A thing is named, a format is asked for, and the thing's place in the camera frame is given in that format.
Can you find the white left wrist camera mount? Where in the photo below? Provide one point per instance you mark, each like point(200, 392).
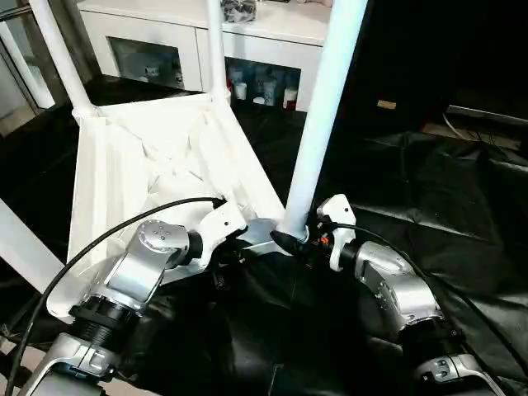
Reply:
point(219, 223)

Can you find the black plastic mat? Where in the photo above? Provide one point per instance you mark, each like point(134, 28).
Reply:
point(445, 190)

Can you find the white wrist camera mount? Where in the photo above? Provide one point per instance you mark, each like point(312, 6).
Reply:
point(337, 210)
point(219, 223)

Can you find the small white cup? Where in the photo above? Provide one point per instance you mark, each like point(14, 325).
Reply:
point(289, 99)

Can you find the white glass-door cabinet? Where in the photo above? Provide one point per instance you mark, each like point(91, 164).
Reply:
point(140, 29)

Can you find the white plastic table leg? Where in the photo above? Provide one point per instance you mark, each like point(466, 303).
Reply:
point(58, 49)
point(21, 239)
point(326, 99)
point(216, 45)

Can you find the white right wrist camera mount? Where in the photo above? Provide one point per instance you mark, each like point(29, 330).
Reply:
point(337, 210)

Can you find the white jar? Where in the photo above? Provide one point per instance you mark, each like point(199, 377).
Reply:
point(240, 89)

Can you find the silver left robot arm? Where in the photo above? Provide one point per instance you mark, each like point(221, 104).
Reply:
point(144, 256)

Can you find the white plastic table top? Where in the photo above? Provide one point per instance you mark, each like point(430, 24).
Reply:
point(132, 157)

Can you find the small yellow label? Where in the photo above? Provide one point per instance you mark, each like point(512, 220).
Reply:
point(386, 105)

